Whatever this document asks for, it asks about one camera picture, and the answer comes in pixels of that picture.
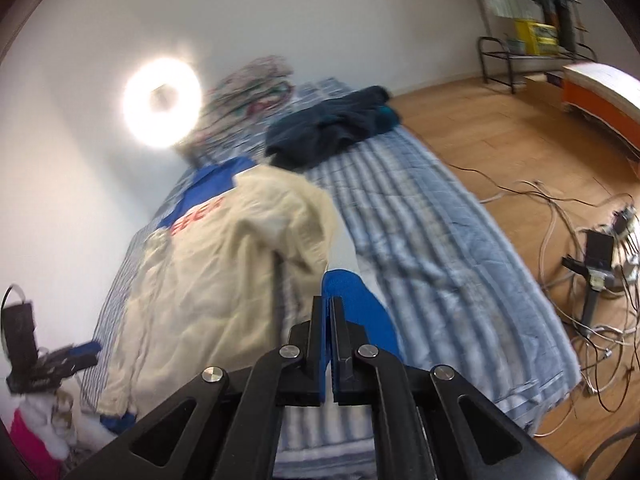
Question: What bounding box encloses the yellow box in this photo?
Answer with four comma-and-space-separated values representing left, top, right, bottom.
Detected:
514, 18, 558, 56

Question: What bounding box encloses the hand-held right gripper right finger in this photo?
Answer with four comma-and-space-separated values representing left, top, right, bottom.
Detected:
330, 296, 578, 480

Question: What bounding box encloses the person's left hand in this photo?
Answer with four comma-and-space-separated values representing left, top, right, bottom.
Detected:
20, 390, 76, 461

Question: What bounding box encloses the black metal clothes rack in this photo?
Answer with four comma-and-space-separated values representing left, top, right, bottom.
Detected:
462, 0, 598, 95

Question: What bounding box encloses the striped bed mattress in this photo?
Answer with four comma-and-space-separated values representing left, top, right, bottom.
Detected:
80, 125, 583, 466

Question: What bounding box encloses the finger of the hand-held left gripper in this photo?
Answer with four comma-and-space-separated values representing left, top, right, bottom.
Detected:
35, 355, 99, 380
37, 341, 102, 361

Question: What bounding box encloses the white power strip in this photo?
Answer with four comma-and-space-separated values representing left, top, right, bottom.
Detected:
607, 205, 640, 281

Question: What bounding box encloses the tangle of floor cables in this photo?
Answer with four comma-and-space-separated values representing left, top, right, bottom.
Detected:
445, 160, 640, 436

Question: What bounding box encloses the blue checked bed sheet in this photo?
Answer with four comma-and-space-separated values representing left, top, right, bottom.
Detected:
165, 77, 361, 221

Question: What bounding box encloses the dark navy garment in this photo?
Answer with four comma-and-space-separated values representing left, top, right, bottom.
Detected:
265, 86, 401, 170

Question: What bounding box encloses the teal garment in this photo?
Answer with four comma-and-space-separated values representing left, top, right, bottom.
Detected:
376, 105, 402, 132

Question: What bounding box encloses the cardboard box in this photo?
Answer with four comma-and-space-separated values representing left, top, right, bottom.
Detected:
524, 72, 566, 111

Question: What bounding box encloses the ring light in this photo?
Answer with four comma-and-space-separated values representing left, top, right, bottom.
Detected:
122, 57, 203, 150

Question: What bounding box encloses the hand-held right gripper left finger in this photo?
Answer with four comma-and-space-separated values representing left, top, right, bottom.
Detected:
65, 296, 331, 480

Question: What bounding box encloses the person's left forearm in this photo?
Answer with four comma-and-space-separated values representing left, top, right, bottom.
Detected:
9, 407, 63, 480

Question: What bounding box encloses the folded floral quilt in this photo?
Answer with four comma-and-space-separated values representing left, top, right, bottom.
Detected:
192, 55, 296, 146

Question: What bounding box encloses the cream and blue jacket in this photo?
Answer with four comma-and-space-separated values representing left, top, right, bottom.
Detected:
97, 155, 406, 433

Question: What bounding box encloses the black device on stand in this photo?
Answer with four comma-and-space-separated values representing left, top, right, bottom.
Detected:
561, 230, 633, 333

